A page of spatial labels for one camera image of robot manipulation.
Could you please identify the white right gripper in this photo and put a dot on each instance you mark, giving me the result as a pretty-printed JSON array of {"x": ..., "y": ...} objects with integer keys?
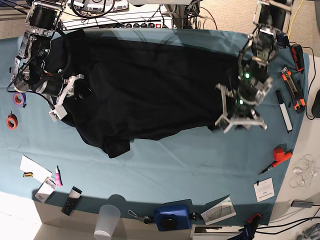
[{"x": 59, "y": 112}]

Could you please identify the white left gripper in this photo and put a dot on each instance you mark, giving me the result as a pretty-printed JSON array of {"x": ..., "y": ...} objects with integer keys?
[{"x": 236, "y": 113}]

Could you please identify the black printed t-shirt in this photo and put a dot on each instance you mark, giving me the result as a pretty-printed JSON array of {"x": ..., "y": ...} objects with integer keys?
[{"x": 138, "y": 89}]

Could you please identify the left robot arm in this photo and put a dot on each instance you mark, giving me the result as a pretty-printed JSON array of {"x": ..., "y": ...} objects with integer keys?
[{"x": 253, "y": 83}]

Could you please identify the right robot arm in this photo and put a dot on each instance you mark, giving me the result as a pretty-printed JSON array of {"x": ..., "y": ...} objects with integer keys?
[{"x": 28, "y": 73}]

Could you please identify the purple tape roll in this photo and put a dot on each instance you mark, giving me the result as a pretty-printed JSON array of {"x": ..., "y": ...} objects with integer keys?
[{"x": 19, "y": 99}]

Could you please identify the orange tape roll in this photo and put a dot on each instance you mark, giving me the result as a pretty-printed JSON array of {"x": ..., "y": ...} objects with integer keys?
[{"x": 12, "y": 121}]

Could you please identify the teal table cloth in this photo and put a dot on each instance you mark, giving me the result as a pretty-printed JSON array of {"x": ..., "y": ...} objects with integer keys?
[{"x": 195, "y": 166}]

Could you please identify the white black marker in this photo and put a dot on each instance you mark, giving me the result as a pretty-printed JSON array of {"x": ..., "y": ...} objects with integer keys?
[{"x": 284, "y": 111}]

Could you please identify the white paper sheet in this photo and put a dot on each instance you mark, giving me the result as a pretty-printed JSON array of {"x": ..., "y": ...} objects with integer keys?
[{"x": 39, "y": 172}]

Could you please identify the orange plastic block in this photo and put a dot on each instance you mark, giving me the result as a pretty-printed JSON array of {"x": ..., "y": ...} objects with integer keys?
[{"x": 281, "y": 154}]

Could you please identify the small brass battery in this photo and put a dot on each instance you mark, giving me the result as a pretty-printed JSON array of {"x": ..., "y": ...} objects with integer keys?
[{"x": 28, "y": 174}]

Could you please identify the pink glue tube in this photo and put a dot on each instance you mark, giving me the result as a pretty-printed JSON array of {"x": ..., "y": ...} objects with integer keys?
[{"x": 58, "y": 180}]

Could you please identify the orange black utility knife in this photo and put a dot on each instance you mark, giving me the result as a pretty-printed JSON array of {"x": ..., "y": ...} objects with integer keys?
[{"x": 297, "y": 97}]

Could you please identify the white packaged card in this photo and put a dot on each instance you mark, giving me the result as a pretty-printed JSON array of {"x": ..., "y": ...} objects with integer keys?
[{"x": 45, "y": 190}]

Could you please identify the white printed card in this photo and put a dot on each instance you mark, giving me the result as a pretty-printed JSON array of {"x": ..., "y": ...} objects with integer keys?
[{"x": 264, "y": 190}]

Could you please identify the black white remote control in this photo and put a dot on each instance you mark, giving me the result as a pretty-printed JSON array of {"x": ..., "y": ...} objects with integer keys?
[{"x": 72, "y": 201}]

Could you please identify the red black tool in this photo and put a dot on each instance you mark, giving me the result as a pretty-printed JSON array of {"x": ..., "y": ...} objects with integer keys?
[{"x": 298, "y": 56}]

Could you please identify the blue box device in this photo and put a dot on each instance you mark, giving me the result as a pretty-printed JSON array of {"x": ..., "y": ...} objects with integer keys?
[{"x": 172, "y": 218}]

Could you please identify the clear plastic cup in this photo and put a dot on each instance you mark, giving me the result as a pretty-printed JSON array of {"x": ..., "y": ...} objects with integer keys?
[{"x": 107, "y": 220}]

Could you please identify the white power strip red light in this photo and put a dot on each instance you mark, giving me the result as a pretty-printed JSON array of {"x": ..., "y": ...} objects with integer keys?
[{"x": 122, "y": 20}]

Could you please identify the metal carabiner clip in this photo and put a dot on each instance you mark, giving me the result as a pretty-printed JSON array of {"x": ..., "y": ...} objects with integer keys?
[{"x": 144, "y": 219}]

